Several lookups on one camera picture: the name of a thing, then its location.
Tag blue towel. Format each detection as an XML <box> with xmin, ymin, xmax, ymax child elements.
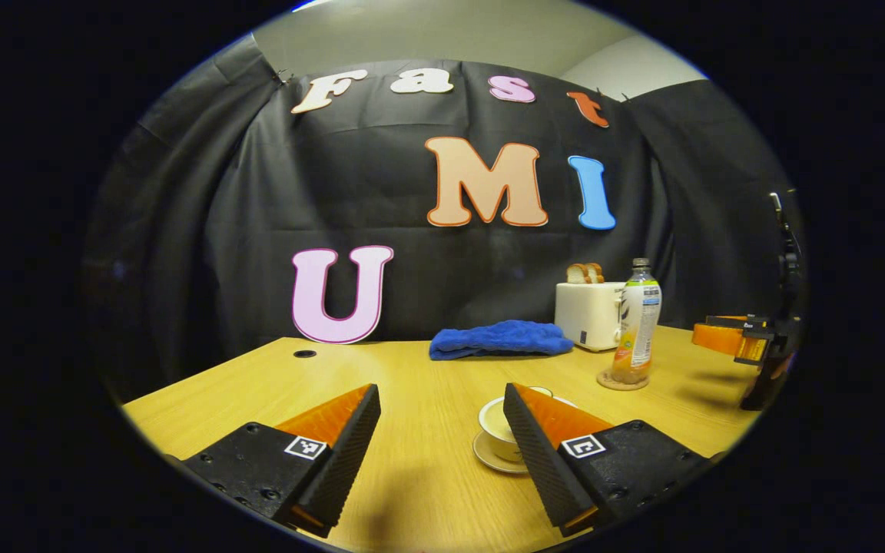
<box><xmin>429</xmin><ymin>320</ymin><xmax>575</xmax><ymax>362</ymax></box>

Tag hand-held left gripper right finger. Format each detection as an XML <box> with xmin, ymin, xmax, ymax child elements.
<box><xmin>502</xmin><ymin>382</ymin><xmax>720</xmax><ymax>538</ymax></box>

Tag clear water bottle white label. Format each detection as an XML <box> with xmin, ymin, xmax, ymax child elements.
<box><xmin>612</xmin><ymin>258</ymin><xmax>663</xmax><ymax>385</ymax></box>

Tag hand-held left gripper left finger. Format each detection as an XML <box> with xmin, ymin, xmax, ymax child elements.
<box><xmin>181</xmin><ymin>382</ymin><xmax>382</xmax><ymax>538</ymax></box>

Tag white toaster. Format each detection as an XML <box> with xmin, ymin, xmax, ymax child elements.
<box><xmin>554</xmin><ymin>281</ymin><xmax>628</xmax><ymax>353</ymax></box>

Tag cream teacup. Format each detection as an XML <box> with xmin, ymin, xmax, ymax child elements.
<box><xmin>482</xmin><ymin>430</ymin><xmax>528</xmax><ymax>464</ymax></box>

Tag round cork coaster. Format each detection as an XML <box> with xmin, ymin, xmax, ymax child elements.
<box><xmin>596</xmin><ymin>369</ymin><xmax>651</xmax><ymax>392</ymax></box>

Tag black backdrop cloth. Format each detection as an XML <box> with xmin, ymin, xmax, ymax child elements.
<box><xmin>81</xmin><ymin>35</ymin><xmax>804</xmax><ymax>400</ymax></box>

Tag cream teacup lid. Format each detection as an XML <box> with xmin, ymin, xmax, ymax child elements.
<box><xmin>479</xmin><ymin>386</ymin><xmax>578</xmax><ymax>440</ymax></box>

